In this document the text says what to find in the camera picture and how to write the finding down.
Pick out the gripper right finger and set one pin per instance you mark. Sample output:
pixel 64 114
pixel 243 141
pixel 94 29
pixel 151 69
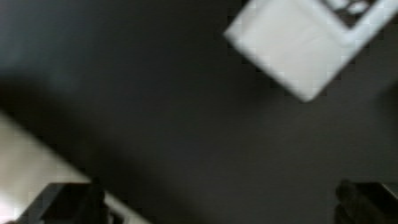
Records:
pixel 366 203

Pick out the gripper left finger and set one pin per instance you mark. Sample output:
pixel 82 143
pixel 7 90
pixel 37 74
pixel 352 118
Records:
pixel 67 204

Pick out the white leg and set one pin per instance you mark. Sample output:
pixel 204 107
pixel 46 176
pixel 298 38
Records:
pixel 298 37

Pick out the white U-shaped fence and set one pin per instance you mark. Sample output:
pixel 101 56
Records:
pixel 32 168

